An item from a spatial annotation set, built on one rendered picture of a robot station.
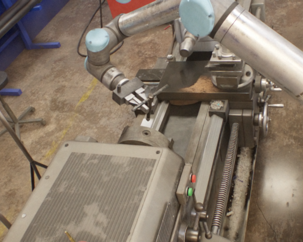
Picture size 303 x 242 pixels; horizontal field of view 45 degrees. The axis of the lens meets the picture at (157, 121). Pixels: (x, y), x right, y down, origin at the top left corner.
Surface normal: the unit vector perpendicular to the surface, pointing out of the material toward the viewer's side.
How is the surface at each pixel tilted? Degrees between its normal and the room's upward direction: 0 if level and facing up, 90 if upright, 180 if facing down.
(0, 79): 0
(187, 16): 86
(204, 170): 36
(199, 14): 86
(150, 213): 45
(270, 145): 0
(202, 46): 90
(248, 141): 90
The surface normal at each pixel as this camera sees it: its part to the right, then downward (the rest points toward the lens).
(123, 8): 0.05, 0.67
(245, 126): -0.28, 0.69
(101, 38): 0.01, -0.53
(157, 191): 0.51, -0.48
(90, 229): -0.22, -0.72
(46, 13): 0.93, 0.04
